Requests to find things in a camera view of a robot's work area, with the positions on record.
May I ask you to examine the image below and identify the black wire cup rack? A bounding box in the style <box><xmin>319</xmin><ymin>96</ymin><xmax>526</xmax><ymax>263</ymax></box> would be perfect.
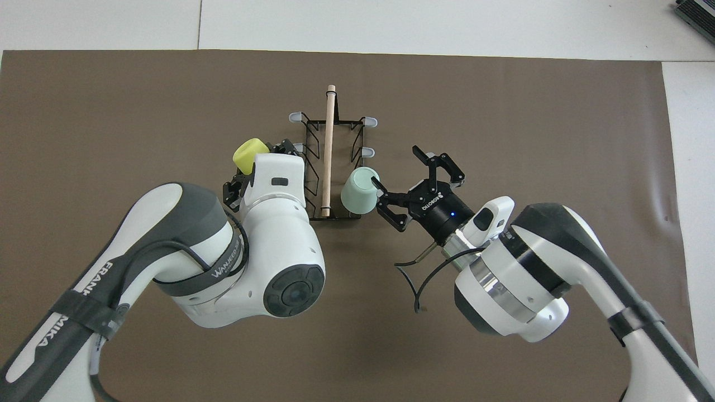
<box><xmin>288</xmin><ymin>85</ymin><xmax>378</xmax><ymax>222</ymax></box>

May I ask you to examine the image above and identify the mint green plastic cup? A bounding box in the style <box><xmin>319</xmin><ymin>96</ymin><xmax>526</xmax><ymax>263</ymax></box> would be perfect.
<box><xmin>340</xmin><ymin>166</ymin><xmax>382</xmax><ymax>216</ymax></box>

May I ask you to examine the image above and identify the large brown table mat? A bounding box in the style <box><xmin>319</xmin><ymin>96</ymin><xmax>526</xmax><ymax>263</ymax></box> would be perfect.
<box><xmin>0</xmin><ymin>49</ymin><xmax>699</xmax><ymax>402</ymax></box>

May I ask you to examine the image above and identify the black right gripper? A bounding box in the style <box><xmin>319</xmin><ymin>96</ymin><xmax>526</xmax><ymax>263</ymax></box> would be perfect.
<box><xmin>371</xmin><ymin>145</ymin><xmax>476</xmax><ymax>246</ymax></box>

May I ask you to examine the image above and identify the grey ribbed device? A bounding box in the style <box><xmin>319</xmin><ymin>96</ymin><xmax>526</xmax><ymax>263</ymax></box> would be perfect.
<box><xmin>673</xmin><ymin>0</ymin><xmax>715</xmax><ymax>30</ymax></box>

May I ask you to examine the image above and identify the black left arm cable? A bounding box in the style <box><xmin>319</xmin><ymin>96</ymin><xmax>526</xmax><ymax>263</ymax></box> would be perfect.
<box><xmin>88</xmin><ymin>209</ymin><xmax>250</xmax><ymax>402</ymax></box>

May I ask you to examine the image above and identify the yellow plastic cup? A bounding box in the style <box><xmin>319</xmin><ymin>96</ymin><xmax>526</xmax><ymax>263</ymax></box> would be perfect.
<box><xmin>232</xmin><ymin>138</ymin><xmax>270</xmax><ymax>174</ymax></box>

